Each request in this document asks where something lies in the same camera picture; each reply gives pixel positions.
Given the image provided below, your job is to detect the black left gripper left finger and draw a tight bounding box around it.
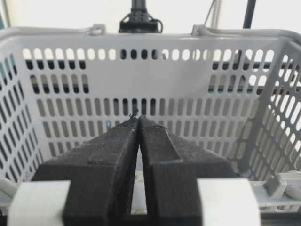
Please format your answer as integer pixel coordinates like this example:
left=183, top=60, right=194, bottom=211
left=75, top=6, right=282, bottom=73
left=32, top=118, right=139, bottom=224

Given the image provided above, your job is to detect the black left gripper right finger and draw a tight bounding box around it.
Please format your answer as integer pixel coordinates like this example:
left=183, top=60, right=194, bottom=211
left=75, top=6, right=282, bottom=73
left=138, top=116, right=236, bottom=223

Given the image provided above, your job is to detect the grey plastic shopping basket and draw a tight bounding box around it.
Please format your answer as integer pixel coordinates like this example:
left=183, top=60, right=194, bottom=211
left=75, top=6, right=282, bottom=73
left=0, top=24, right=301, bottom=215

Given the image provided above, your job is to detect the black vertical pole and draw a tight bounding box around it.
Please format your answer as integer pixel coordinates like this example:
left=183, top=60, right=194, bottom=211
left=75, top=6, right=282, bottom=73
left=243, top=0, right=256, bottom=29

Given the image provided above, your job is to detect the black camera stand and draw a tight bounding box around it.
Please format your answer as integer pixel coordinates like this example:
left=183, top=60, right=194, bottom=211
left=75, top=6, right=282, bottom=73
left=119, top=0, right=163, bottom=33

